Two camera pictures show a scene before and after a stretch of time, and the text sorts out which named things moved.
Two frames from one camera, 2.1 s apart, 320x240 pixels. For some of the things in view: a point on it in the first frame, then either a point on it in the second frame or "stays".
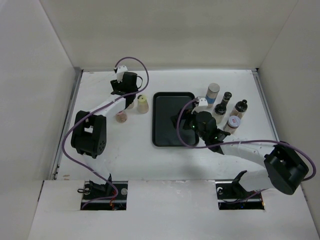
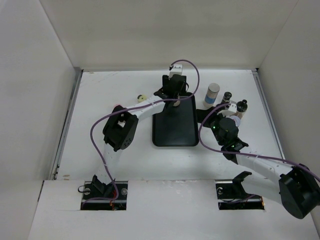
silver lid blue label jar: [213, 90] stays
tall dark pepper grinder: [226, 97] stays
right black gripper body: [191, 123] -> [220, 142]
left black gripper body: [116, 85] -> [166, 81]
